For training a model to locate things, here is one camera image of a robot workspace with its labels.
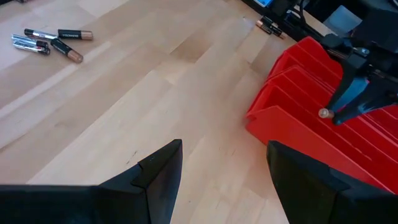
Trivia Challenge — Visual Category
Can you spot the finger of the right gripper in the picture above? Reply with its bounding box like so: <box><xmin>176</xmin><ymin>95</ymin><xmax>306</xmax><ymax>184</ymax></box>
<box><xmin>334</xmin><ymin>83</ymin><xmax>398</xmax><ymax>126</ymax></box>
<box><xmin>325</xmin><ymin>63</ymin><xmax>371</xmax><ymax>112</ymax></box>

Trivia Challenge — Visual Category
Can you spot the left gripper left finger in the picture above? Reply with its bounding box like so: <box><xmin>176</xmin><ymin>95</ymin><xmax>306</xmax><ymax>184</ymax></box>
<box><xmin>0</xmin><ymin>139</ymin><xmax>183</xmax><ymax>224</ymax></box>

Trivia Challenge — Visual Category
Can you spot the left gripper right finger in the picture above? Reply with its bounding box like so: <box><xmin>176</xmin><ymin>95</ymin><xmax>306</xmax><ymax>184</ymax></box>
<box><xmin>266</xmin><ymin>140</ymin><xmax>398</xmax><ymax>224</ymax></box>

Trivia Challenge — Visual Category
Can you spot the blue grey chair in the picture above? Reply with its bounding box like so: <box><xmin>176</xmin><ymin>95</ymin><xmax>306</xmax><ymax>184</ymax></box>
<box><xmin>322</xmin><ymin>4</ymin><xmax>364</xmax><ymax>29</ymax></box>

